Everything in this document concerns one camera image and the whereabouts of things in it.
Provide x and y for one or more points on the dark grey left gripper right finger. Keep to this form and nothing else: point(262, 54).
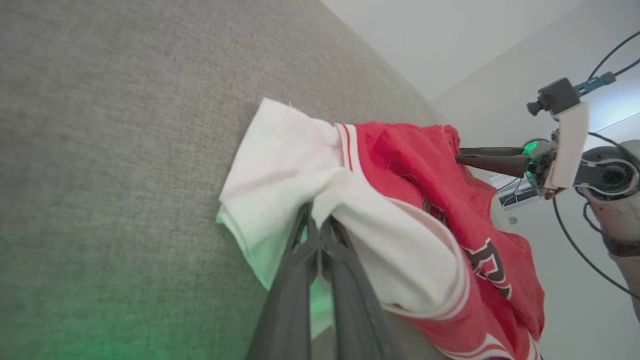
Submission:
point(355, 315)

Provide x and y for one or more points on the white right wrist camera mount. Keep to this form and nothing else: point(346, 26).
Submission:
point(569, 145)

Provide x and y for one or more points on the grey fabric sofa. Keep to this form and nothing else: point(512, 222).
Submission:
point(125, 150)

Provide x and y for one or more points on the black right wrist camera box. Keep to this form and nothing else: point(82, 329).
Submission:
point(557, 96)

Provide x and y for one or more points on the teal right camera connector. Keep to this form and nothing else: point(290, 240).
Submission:
point(595, 83)

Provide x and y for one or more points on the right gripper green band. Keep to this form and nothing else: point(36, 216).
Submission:
point(539, 162)

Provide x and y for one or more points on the red and white jersey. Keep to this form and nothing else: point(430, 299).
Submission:
point(400, 220)

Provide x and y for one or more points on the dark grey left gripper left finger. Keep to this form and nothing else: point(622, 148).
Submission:
point(292, 300)

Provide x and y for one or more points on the white air conditioner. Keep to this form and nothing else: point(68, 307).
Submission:
point(517, 192)

